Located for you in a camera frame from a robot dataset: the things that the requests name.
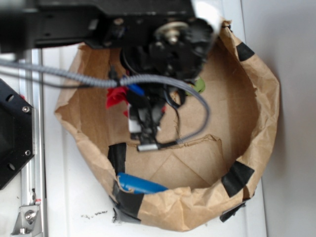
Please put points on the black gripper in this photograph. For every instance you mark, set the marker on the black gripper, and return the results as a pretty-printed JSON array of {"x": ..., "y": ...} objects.
[{"x": 147, "y": 106}]

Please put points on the green plush toy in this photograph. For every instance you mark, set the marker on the green plush toy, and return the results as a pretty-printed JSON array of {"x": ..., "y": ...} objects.
[{"x": 198, "y": 85}]

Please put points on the red paper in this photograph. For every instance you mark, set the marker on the red paper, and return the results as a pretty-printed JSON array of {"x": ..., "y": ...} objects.
[{"x": 116, "y": 96}]

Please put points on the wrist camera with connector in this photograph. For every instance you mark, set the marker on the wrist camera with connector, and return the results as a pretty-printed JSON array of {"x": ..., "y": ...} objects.
[{"x": 144, "y": 138}]

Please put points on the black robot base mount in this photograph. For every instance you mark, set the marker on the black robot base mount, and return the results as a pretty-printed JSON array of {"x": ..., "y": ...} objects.
[{"x": 16, "y": 133}]

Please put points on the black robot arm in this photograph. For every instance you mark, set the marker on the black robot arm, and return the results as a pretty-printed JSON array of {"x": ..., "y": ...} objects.
[{"x": 164, "y": 44}]

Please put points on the brown paper bag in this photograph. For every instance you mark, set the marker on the brown paper bag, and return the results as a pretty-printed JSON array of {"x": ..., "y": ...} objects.
[{"x": 211, "y": 173}]

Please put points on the aluminium extrusion rail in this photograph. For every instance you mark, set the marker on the aluminium extrusion rail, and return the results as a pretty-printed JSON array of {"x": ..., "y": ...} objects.
[{"x": 32, "y": 216}]

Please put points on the blue plastic object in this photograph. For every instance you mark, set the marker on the blue plastic object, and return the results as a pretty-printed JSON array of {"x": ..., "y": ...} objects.
[{"x": 138, "y": 185}]

